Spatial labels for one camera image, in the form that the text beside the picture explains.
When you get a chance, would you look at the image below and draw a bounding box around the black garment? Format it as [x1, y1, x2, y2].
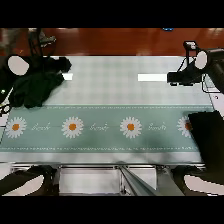
[187, 110, 224, 169]

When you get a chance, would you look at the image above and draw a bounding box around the silver frame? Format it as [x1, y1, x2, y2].
[0, 161, 224, 197]

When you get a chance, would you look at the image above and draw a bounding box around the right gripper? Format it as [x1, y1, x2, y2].
[166, 70, 198, 87]

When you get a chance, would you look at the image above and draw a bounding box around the dark green shirt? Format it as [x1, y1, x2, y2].
[8, 56, 73, 110]

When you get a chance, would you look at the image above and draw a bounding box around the black cable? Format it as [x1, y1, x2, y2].
[200, 73, 216, 95]

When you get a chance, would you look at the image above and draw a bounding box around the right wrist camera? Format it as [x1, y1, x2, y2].
[182, 40, 200, 68]

